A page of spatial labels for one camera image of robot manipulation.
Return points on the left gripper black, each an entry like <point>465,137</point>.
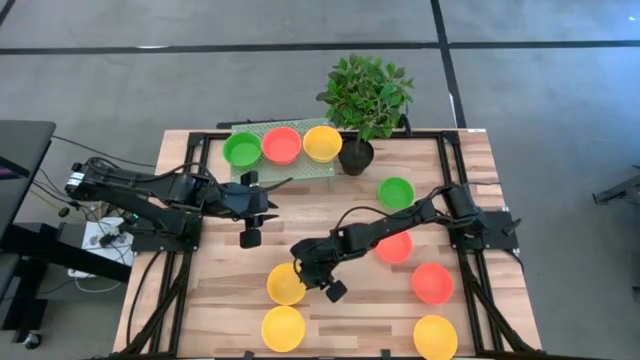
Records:
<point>247,200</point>

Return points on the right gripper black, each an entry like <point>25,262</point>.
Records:
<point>317,260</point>

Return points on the yellow plastic mini bowl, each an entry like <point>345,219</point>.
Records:
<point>435,337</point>
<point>322,143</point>
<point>280,292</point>
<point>283,328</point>

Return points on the orange-red plastic mini bowl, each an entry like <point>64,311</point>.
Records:
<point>432,283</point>
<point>397,252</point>
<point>282,145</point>

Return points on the green plastic mini bowl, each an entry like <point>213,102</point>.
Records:
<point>242,149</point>
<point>395,193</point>

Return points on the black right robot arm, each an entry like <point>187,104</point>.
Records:
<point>400,220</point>

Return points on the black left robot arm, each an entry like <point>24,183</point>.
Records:
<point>150,187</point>

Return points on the pale green perforated rack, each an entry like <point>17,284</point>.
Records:
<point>290,171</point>

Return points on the black plant pot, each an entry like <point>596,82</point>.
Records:
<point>356,157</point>

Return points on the green leafy small tree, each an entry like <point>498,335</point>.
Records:
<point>365,90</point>

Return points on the white power strip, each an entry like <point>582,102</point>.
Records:
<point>120,252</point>

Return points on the black side desk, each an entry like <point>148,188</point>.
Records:
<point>25,150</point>

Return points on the black caster wheel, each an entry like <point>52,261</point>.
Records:
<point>32,341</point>

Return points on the black stand leg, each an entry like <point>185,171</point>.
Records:
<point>620,190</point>

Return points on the black aluminium table frame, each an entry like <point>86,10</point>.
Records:
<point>200,136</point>

